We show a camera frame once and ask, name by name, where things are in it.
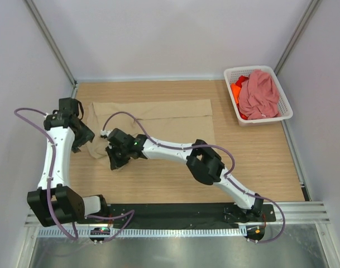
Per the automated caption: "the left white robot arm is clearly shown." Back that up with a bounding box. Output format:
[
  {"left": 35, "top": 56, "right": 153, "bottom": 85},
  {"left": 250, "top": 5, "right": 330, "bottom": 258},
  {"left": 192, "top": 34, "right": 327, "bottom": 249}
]
[{"left": 27, "top": 98, "right": 109, "bottom": 227}]

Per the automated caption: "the aluminium frame rail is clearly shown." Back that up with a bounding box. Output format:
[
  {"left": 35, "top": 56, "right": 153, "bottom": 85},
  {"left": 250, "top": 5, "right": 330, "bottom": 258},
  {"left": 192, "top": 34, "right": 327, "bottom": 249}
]
[{"left": 24, "top": 201, "right": 330, "bottom": 227}]

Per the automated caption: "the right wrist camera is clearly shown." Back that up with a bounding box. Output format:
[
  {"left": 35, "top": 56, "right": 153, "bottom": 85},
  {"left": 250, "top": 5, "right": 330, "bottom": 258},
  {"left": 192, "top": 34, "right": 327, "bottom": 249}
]
[{"left": 107, "top": 128, "right": 135, "bottom": 147}]

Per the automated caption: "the red t shirt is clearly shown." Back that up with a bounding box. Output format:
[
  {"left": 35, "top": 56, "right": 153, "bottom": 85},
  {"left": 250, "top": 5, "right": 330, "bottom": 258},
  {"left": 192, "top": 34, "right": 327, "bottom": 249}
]
[{"left": 236, "top": 75, "right": 248, "bottom": 88}]

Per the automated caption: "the pink t shirt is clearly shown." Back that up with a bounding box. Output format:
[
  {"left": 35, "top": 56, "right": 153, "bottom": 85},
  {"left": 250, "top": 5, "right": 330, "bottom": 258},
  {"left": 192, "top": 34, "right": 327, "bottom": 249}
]
[{"left": 238, "top": 69, "right": 281, "bottom": 120}]

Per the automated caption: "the white slotted cable duct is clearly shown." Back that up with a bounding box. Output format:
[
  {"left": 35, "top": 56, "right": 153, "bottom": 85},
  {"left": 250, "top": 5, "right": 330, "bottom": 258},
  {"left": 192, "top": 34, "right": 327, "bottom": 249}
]
[{"left": 37, "top": 228, "right": 247, "bottom": 238}]

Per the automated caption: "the white plastic basket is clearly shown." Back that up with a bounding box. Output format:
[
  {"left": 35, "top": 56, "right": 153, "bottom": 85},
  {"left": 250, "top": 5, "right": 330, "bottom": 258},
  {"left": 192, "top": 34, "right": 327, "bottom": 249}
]
[{"left": 223, "top": 65, "right": 293, "bottom": 127}]

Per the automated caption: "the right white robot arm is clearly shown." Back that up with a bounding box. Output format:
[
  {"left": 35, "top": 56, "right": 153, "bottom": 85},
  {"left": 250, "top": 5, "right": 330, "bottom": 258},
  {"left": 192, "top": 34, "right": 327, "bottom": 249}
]
[{"left": 100, "top": 128, "right": 264, "bottom": 222}]

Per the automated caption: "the orange t shirt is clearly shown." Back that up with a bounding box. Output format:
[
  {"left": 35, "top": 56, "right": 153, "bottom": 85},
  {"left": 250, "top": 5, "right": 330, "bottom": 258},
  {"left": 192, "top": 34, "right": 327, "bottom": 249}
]
[{"left": 231, "top": 83, "right": 247, "bottom": 120}]

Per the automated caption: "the beige t shirt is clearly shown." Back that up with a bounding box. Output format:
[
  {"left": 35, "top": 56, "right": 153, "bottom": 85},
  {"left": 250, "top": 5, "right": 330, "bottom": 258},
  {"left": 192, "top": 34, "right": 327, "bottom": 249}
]
[{"left": 87, "top": 99, "right": 216, "bottom": 162}]

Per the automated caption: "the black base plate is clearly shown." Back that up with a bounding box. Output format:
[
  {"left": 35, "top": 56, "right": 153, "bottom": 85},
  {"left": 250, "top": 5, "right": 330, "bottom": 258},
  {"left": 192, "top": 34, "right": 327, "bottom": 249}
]
[{"left": 76, "top": 202, "right": 276, "bottom": 231}]

